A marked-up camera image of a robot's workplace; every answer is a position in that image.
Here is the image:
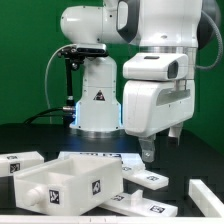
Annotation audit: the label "grey sleeved wrist cable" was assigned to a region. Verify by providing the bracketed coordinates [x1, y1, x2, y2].
[195, 9, 224, 71]

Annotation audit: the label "white cabinet door panel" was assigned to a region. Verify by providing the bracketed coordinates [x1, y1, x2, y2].
[122, 165, 169, 190]
[100, 190, 178, 217]

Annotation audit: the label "black camera on stand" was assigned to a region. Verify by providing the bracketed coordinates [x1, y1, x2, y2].
[57, 44, 108, 106]

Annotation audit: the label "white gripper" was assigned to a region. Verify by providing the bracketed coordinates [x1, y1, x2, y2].
[123, 80, 195, 163]

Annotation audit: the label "white cabinet body box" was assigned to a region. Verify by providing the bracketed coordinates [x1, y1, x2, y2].
[14, 155, 123, 216]

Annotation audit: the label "white marker sheet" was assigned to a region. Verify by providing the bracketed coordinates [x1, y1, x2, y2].
[59, 151, 142, 164]

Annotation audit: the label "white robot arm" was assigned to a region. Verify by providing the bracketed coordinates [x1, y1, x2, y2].
[60, 0, 221, 162]

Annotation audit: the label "black base cables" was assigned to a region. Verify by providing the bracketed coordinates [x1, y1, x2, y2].
[23, 106, 78, 125]

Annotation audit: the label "white cabinet top block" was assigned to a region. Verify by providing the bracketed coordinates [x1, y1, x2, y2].
[0, 151, 44, 177]

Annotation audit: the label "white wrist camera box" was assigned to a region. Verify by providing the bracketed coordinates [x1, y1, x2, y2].
[123, 53, 189, 81]

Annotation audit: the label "grey camera cable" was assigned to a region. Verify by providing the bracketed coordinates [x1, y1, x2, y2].
[44, 43, 78, 110]

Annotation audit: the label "white corner guide rail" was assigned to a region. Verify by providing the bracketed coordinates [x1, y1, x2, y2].
[188, 179, 224, 218]

